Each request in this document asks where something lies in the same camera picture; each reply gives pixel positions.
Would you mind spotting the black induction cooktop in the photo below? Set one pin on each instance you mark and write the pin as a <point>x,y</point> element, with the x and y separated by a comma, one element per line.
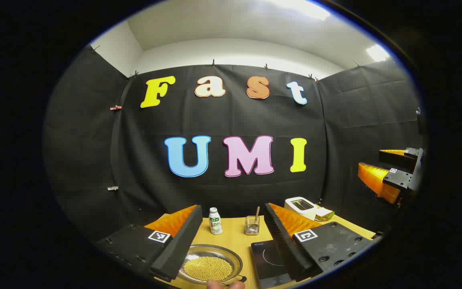
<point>267,261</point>

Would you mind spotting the sandwich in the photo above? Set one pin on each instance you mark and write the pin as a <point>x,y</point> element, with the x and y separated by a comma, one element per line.
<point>324,214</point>

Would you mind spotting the white drink bottle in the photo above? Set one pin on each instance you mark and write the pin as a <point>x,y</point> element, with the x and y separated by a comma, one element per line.
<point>215,224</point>

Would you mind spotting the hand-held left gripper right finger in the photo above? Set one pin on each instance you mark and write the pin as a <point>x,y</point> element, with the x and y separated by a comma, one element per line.
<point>283,245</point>

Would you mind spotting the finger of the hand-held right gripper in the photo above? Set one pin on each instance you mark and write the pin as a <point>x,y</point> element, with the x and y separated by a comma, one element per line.
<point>399,159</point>
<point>397,180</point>

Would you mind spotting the stainless steel pot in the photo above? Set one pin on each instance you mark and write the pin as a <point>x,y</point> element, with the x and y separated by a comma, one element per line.
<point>215,249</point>

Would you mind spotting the pink cloth clip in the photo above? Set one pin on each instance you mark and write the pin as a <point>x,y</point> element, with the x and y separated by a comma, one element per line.
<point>115,107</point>

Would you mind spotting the heap of soybeans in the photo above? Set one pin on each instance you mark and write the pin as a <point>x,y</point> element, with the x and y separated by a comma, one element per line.
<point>209,269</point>

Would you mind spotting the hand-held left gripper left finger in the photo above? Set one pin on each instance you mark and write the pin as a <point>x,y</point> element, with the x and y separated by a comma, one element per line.
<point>179,249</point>

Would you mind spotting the ceiling light panel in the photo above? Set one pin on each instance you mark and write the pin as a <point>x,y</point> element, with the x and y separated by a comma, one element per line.
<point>377,52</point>

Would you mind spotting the wooden spoon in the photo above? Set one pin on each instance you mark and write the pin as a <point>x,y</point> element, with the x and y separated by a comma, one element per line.
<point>257,212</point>

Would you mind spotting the white toaster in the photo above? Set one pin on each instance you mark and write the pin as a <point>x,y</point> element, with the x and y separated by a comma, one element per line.
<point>303,213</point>

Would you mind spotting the black backdrop cloth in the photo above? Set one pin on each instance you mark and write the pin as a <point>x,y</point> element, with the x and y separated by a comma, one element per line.
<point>235,120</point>

